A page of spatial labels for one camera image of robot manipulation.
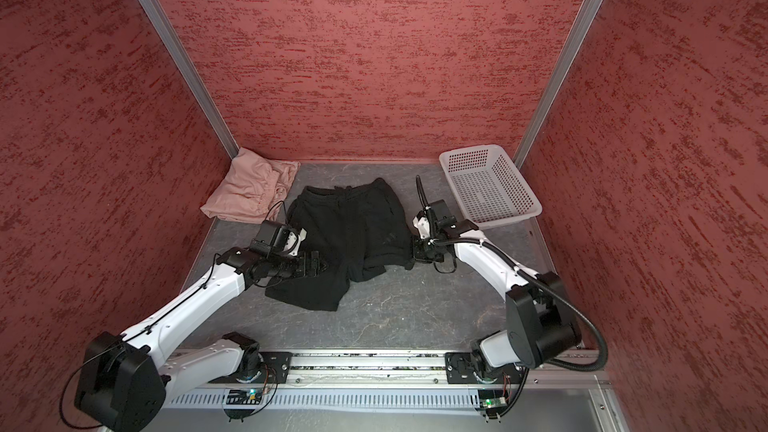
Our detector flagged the black shorts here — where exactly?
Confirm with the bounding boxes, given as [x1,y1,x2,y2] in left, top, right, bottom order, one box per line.
[265,178,415,312]

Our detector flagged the pink shorts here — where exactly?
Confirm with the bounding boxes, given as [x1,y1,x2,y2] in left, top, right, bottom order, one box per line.
[200,148,300,224]

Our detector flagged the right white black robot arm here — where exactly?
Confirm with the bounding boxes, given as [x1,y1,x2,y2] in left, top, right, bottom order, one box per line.
[412,200,582,380]

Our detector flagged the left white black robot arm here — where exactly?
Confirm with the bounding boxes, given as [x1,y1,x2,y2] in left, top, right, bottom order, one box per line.
[72,247,327,431]

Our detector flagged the white plastic basket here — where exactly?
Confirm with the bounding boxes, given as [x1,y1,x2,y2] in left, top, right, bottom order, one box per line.
[439,145,542,229]

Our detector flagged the left green circuit board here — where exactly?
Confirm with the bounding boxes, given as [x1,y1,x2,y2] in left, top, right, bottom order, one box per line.
[224,389,263,408]

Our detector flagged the green circuit board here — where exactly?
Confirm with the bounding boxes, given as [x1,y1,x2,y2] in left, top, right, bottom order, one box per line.
[224,389,263,408]
[477,389,508,414]

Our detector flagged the right green circuit board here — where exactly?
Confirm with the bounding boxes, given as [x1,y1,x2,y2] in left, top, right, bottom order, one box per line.
[477,389,508,414]

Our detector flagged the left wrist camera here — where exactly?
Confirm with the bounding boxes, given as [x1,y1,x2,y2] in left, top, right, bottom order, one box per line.
[248,220,307,257]

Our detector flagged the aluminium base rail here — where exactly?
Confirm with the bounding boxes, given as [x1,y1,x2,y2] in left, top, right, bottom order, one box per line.
[122,347,610,386]

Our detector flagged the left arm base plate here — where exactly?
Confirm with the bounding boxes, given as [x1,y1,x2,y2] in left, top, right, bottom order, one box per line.
[233,351,294,384]

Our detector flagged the right black corrugated cable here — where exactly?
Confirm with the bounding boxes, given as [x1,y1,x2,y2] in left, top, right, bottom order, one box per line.
[415,175,610,418]

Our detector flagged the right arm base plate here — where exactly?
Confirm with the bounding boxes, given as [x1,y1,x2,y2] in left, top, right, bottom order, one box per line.
[445,351,523,385]

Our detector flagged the white slotted cable duct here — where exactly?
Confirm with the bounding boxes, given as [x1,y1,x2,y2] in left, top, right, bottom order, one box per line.
[166,388,479,414]

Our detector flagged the left aluminium corner post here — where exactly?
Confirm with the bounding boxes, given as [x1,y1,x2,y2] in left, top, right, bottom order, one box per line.
[138,0,239,158]

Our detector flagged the aluminium corner post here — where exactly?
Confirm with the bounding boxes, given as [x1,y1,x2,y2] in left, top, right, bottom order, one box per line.
[513,0,604,169]
[138,0,239,158]

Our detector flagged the right aluminium corner post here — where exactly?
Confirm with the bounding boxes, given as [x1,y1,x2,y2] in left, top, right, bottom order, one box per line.
[513,0,604,169]

